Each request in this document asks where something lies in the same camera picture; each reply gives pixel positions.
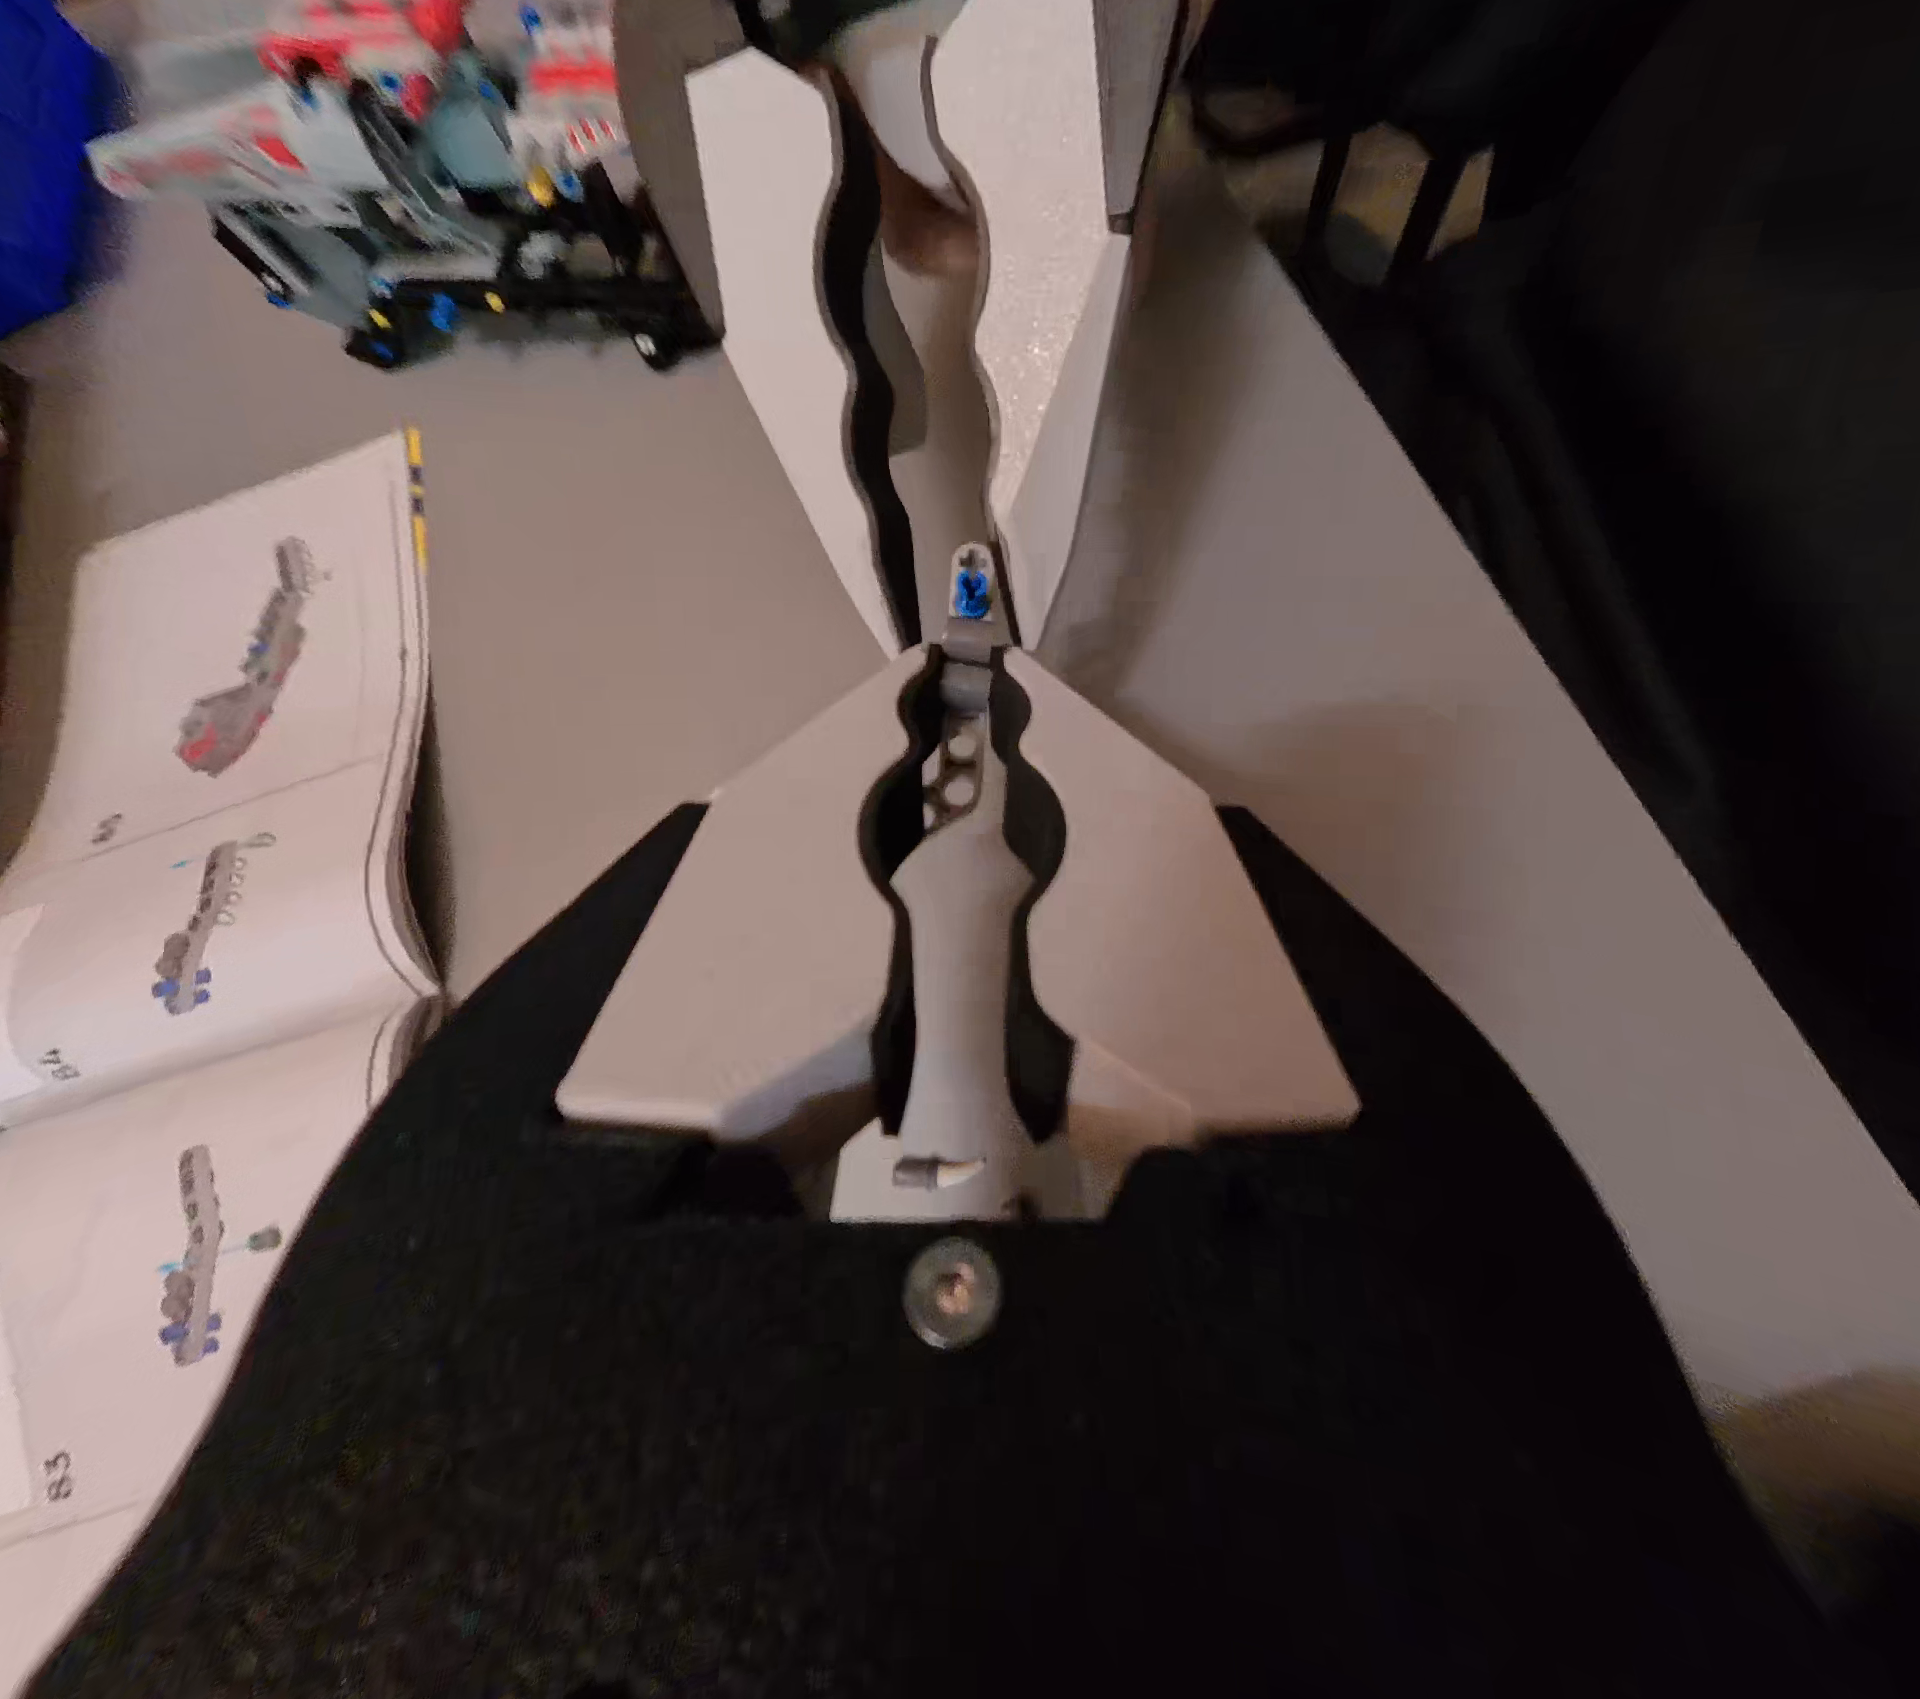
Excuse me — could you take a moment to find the red white toy truck model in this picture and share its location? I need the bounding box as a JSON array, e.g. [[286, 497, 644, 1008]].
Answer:
[[87, 0, 721, 373]]

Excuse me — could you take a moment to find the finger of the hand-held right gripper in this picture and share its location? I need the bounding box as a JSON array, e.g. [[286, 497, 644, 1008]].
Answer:
[[685, 49, 924, 664], [930, 0, 1160, 669]]

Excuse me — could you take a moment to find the grey bent brick beam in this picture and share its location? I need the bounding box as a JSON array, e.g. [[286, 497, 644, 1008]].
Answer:
[[896, 541, 1003, 833]]

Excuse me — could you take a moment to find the person's right hand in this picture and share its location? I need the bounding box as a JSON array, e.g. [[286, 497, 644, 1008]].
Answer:
[[877, 147, 986, 283]]

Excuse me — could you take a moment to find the blue storage bin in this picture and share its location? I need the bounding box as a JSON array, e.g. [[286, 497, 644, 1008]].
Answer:
[[0, 0, 120, 338]]

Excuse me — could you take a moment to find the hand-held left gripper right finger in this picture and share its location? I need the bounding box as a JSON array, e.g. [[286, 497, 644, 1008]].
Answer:
[[982, 650, 1362, 1220]]

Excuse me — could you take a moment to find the person's dark clothed body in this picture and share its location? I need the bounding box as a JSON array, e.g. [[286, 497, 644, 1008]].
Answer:
[[1275, 79, 1920, 1206]]

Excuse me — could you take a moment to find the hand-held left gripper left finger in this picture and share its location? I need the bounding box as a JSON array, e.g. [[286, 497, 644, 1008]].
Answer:
[[555, 647, 955, 1219]]

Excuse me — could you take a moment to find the open instruction booklet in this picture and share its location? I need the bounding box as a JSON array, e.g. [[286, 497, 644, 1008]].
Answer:
[[0, 428, 444, 1671]]

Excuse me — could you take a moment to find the grey desk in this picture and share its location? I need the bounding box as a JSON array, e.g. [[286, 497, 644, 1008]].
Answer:
[[0, 0, 1920, 1580]]

